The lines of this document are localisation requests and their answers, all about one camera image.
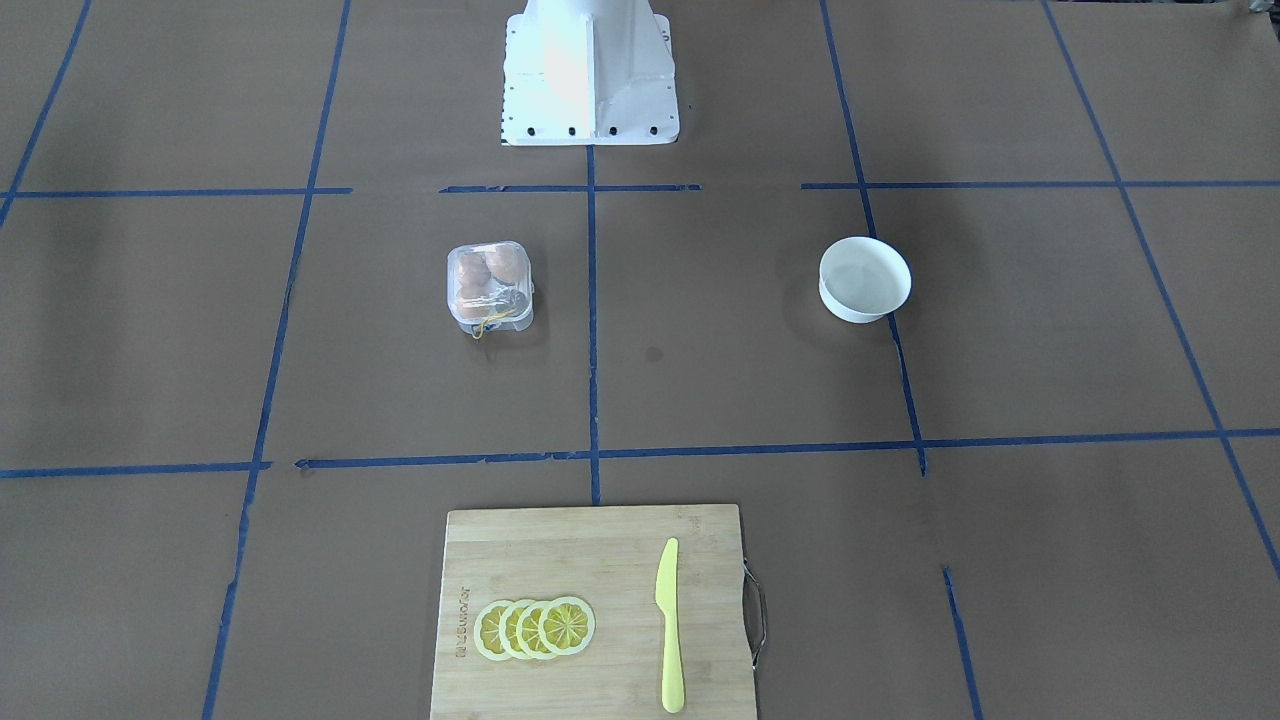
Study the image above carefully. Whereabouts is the clear plastic egg carton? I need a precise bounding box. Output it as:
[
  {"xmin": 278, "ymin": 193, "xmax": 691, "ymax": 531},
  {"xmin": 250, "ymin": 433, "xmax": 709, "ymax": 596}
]
[{"xmin": 445, "ymin": 240, "xmax": 535, "ymax": 340}]

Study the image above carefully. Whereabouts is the brown egg from bowl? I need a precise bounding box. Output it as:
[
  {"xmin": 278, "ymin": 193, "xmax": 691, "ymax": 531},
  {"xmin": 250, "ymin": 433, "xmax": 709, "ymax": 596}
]
[{"xmin": 485, "ymin": 245, "xmax": 530, "ymax": 286}]

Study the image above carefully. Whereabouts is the brown egg front slot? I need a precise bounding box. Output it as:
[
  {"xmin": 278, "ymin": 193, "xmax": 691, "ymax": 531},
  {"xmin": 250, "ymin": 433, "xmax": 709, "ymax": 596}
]
[{"xmin": 453, "ymin": 284, "xmax": 497, "ymax": 318}]

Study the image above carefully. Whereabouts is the brown egg slot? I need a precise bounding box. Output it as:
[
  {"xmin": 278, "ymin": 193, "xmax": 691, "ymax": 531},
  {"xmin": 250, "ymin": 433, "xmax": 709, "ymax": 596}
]
[
  {"xmin": 453, "ymin": 284, "xmax": 497, "ymax": 318},
  {"xmin": 454, "ymin": 252, "xmax": 492, "ymax": 288}
]

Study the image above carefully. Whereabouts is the brown egg rear slot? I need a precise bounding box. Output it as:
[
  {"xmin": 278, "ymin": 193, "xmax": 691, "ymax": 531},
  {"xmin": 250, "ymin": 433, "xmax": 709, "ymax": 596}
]
[{"xmin": 454, "ymin": 252, "xmax": 492, "ymax": 288}]

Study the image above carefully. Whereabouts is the bamboo cutting board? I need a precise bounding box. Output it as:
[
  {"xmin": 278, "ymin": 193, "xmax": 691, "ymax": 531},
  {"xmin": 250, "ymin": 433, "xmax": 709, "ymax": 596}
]
[{"xmin": 429, "ymin": 503, "xmax": 758, "ymax": 719}]

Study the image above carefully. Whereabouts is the white ceramic bowl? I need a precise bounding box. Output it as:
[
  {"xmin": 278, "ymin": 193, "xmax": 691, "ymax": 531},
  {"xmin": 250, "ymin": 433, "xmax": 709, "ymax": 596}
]
[{"xmin": 818, "ymin": 236, "xmax": 913, "ymax": 324}]

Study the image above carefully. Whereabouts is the lemon slice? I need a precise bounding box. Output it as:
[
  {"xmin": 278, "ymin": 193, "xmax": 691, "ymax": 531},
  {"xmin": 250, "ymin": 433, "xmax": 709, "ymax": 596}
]
[
  {"xmin": 472, "ymin": 600, "xmax": 515, "ymax": 662},
  {"xmin": 512, "ymin": 600, "xmax": 554, "ymax": 660},
  {"xmin": 498, "ymin": 600, "xmax": 532, "ymax": 660},
  {"xmin": 540, "ymin": 596, "xmax": 596, "ymax": 657}
]

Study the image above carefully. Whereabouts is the yellow plastic knife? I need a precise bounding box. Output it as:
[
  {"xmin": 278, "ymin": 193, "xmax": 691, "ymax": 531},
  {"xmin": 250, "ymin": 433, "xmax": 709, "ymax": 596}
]
[{"xmin": 654, "ymin": 537, "xmax": 686, "ymax": 714}]

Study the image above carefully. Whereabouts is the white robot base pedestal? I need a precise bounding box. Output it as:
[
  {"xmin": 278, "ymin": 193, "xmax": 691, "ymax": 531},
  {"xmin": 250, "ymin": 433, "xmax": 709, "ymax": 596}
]
[{"xmin": 500, "ymin": 1, "xmax": 681, "ymax": 147}]

